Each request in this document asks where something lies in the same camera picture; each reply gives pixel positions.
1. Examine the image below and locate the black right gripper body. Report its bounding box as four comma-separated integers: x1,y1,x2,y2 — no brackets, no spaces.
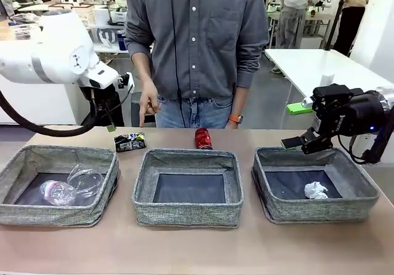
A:
310,83,386,137

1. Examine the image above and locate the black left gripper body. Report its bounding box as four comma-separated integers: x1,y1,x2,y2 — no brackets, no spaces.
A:
79,86,120,116

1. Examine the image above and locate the black snack wrapper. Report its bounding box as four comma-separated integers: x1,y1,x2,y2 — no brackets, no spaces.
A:
113,132,147,152

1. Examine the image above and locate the white paper ball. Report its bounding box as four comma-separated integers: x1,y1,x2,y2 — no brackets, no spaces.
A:
304,181,329,200

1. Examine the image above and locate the clear plastic cup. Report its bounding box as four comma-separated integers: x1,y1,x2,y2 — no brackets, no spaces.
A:
66,163,106,199

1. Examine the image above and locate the crushed red soda can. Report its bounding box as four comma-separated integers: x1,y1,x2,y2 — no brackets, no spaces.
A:
194,127,214,150

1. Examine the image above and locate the person's left forearm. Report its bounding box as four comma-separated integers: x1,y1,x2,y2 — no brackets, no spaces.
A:
231,86,250,116

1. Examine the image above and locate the person's right forearm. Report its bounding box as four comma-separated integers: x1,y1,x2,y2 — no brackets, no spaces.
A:
135,52,156,87

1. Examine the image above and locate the person's right hand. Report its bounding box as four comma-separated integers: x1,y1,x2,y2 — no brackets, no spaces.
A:
138,79,163,129

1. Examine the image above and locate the large white table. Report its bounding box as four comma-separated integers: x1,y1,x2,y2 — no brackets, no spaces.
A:
264,49,394,103

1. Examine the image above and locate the dark blue bottle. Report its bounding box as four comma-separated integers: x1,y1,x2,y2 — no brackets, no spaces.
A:
116,30,128,51

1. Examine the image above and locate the white box with blue logo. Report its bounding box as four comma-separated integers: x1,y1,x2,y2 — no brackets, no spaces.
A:
96,25,119,46

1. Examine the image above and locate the grey fabric basket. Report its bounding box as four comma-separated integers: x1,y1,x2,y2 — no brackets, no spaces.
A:
132,148,244,229
0,145,120,227
251,146,380,225

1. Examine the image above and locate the white cylindrical container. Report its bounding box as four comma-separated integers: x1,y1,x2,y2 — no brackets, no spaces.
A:
93,8,109,26

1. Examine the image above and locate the white plastic crate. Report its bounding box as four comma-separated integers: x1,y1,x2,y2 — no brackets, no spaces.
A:
72,3,95,27

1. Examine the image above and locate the bystander in white shirt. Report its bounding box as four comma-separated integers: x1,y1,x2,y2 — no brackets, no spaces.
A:
275,0,327,50

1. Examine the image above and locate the bystander in beige top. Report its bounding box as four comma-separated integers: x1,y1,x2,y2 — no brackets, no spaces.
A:
334,0,370,56

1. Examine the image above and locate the black tripod pole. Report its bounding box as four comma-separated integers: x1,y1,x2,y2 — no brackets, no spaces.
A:
326,0,352,50

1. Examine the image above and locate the clear plastic storage box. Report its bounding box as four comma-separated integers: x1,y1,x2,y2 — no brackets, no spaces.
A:
9,22,43,41

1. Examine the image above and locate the light wooden side table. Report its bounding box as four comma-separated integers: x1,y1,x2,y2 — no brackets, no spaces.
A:
0,19,44,42

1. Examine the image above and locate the person in grey shirt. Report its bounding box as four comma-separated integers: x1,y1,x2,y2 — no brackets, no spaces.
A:
124,0,270,130

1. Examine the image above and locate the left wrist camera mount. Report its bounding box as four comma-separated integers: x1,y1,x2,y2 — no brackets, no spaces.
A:
115,71,135,89

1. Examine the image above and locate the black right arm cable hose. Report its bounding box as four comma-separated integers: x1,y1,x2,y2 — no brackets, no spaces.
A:
350,105,394,165

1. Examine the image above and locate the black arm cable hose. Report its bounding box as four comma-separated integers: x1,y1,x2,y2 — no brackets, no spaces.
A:
350,105,394,165
0,89,135,138

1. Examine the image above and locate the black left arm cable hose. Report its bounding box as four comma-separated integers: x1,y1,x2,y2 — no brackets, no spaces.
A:
0,89,135,138

